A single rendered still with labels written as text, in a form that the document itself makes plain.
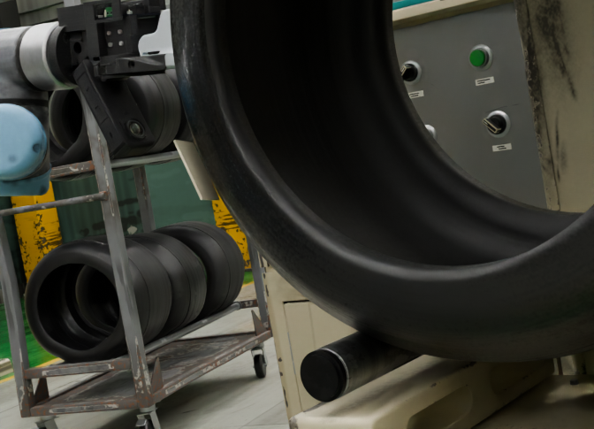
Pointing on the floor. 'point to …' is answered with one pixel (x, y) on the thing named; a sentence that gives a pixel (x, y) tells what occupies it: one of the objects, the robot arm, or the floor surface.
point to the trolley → (124, 273)
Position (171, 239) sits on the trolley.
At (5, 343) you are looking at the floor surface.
